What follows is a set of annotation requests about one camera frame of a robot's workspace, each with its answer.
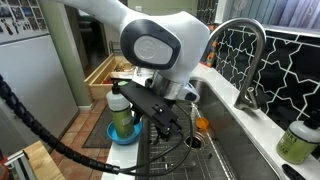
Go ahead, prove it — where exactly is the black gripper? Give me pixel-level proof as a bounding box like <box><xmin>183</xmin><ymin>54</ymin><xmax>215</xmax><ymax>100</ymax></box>
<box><xmin>120</xmin><ymin>81</ymin><xmax>181</xmax><ymax>135</ymax></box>

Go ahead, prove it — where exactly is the green soap bottle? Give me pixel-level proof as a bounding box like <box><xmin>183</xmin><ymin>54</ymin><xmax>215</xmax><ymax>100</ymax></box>
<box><xmin>106</xmin><ymin>82</ymin><xmax>133</xmax><ymax>133</ymax></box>
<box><xmin>276</xmin><ymin>111</ymin><xmax>320</xmax><ymax>164</ymax></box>

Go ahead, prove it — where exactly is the blue bowl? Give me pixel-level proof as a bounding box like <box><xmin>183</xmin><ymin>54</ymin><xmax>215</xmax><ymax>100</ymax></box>
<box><xmin>106</xmin><ymin>121</ymin><xmax>143</xmax><ymax>145</ymax></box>

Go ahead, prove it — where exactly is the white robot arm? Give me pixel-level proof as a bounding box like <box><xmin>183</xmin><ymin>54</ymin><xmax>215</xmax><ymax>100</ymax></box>
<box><xmin>55</xmin><ymin>0</ymin><xmax>210</xmax><ymax>135</ymax></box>

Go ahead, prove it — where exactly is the green soap bottle by window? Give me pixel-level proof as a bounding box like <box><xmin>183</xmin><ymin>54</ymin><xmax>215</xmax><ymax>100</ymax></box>
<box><xmin>276</xmin><ymin>111</ymin><xmax>320</xmax><ymax>164</ymax></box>

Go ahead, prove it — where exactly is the open wooden drawer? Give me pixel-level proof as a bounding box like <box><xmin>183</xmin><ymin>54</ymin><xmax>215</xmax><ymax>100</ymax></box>
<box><xmin>84</xmin><ymin>54</ymin><xmax>135</xmax><ymax>100</ymax></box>

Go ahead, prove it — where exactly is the orange sink stopper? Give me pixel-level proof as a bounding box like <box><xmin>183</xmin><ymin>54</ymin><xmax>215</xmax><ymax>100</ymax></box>
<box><xmin>196</xmin><ymin>117</ymin><xmax>209</xmax><ymax>129</ymax></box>

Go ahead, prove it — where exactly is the colourful patterned cutting board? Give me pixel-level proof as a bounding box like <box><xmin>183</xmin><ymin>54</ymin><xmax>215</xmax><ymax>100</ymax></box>
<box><xmin>206</xmin><ymin>25</ymin><xmax>217</xmax><ymax>67</ymax></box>

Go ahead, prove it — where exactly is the stainless steel sink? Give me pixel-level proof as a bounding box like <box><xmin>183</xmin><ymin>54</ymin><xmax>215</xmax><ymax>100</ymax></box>
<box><xmin>137</xmin><ymin>79</ymin><xmax>281</xmax><ymax>180</ymax></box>

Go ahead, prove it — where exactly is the steel kitchen faucet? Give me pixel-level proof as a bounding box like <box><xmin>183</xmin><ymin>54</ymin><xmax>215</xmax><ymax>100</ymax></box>
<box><xmin>199</xmin><ymin>17</ymin><xmax>268</xmax><ymax>111</ymax></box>

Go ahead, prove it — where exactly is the white refrigerator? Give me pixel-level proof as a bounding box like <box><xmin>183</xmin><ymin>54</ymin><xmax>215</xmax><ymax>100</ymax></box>
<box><xmin>0</xmin><ymin>0</ymin><xmax>79</xmax><ymax>158</ymax></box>

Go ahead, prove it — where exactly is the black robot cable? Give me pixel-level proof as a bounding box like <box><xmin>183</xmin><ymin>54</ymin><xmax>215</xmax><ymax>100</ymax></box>
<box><xmin>0</xmin><ymin>74</ymin><xmax>195</xmax><ymax>178</ymax></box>

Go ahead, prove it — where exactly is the wire sink grid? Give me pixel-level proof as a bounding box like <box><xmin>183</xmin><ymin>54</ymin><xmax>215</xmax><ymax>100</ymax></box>
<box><xmin>147</xmin><ymin>103</ymin><xmax>236</xmax><ymax>180</ymax></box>

